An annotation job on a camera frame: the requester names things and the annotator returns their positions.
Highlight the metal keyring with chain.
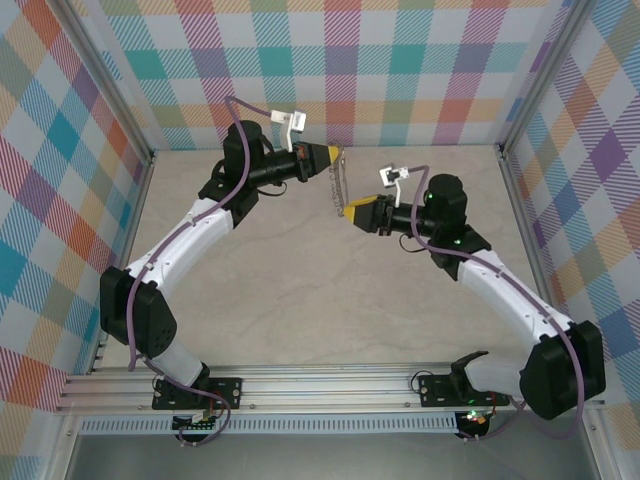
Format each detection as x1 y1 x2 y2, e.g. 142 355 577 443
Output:
326 151 352 220

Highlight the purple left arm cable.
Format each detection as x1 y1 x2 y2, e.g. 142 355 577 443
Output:
128 95 275 447

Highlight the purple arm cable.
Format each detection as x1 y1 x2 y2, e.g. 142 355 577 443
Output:
408 165 586 444
128 95 275 447

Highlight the aluminium side rail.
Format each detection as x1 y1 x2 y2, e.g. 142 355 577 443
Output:
87 148 159 376
498 143 576 326

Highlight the aluminium frame post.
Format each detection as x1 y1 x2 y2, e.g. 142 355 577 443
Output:
497 0 597 157
58 0 157 162

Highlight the aluminium mounting rail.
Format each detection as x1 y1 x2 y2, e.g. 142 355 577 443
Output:
53 363 607 415

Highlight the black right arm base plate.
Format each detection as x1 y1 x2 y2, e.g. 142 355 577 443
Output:
417 373 511 408

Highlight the slotted grey cable duct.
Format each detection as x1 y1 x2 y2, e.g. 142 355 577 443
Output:
78 417 460 436

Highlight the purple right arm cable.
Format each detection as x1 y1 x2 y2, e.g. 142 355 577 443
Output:
408 165 586 444

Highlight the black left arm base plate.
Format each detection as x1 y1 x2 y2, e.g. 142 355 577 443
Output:
151 376 244 412

